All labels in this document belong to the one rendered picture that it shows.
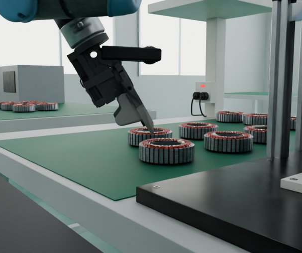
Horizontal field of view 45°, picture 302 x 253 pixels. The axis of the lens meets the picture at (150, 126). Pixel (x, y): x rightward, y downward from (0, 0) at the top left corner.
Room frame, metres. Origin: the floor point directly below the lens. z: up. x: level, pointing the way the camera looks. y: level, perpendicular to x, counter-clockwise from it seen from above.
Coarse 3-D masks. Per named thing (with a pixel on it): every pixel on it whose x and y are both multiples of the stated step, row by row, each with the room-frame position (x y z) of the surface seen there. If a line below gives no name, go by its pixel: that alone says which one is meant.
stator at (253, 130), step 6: (246, 126) 0.96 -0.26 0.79; (252, 126) 0.97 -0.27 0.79; (258, 126) 0.98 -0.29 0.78; (264, 126) 0.98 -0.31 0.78; (246, 132) 0.93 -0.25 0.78; (252, 132) 0.91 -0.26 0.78; (258, 132) 0.90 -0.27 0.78; (264, 132) 0.89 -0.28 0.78; (258, 138) 0.90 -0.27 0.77; (264, 138) 0.89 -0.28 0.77
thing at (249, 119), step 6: (216, 114) 1.41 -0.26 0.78; (222, 114) 1.37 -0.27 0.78; (228, 114) 1.35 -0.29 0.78; (234, 114) 1.35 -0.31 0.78; (240, 114) 1.36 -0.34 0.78; (246, 114) 1.30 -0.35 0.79; (252, 114) 1.33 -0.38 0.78; (258, 114) 1.34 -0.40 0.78; (264, 114) 1.33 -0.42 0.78; (222, 120) 1.37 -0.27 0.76; (228, 120) 1.35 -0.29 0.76; (234, 120) 1.35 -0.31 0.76; (240, 120) 1.36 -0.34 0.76; (246, 120) 1.28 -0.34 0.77; (252, 120) 1.26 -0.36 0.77; (258, 120) 1.25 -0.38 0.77; (264, 120) 1.25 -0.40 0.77; (294, 120) 1.15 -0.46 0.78; (294, 126) 1.15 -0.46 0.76
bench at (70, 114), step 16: (0, 112) 1.80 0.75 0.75; (16, 112) 1.80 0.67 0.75; (32, 112) 1.80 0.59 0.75; (48, 112) 1.80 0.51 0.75; (64, 112) 1.80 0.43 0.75; (80, 112) 1.80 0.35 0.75; (96, 112) 1.80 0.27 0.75; (112, 112) 1.80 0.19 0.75; (0, 128) 1.45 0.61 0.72; (16, 128) 1.49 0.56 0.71; (32, 128) 1.53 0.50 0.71; (48, 128) 1.57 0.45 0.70
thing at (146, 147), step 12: (144, 144) 0.70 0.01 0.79; (156, 144) 0.74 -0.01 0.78; (168, 144) 0.75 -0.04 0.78; (180, 144) 0.73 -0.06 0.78; (192, 144) 0.72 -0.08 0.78; (144, 156) 0.69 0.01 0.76; (156, 156) 0.67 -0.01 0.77; (168, 156) 0.67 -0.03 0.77; (180, 156) 0.67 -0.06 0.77; (192, 156) 0.70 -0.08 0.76
